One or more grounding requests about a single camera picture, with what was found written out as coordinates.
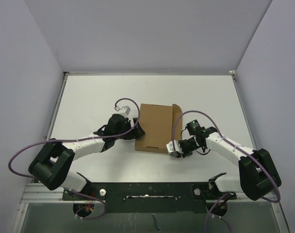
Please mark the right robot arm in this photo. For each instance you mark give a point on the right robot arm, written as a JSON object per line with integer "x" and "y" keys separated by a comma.
{"x": 257, "y": 176}

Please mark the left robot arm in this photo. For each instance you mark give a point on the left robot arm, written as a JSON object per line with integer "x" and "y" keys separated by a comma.
{"x": 51, "y": 166}

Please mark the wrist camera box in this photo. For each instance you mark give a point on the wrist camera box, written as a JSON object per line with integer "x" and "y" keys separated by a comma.
{"x": 124, "y": 111}
{"x": 173, "y": 146}

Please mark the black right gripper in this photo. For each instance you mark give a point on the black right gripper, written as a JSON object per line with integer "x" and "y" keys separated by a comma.
{"x": 185, "y": 153}

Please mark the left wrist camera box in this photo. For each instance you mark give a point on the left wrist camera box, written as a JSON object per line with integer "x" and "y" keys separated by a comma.
{"x": 124, "y": 111}

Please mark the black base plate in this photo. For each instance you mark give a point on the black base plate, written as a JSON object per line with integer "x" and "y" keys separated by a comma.
{"x": 170, "y": 197}

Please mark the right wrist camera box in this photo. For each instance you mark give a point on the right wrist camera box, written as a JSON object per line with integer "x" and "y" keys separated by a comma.
{"x": 173, "y": 146}

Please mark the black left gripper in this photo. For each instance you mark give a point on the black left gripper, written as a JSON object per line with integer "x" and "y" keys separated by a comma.
{"x": 136, "y": 133}

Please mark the brown cardboard box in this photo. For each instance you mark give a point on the brown cardboard box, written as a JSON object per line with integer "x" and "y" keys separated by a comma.
{"x": 158, "y": 122}

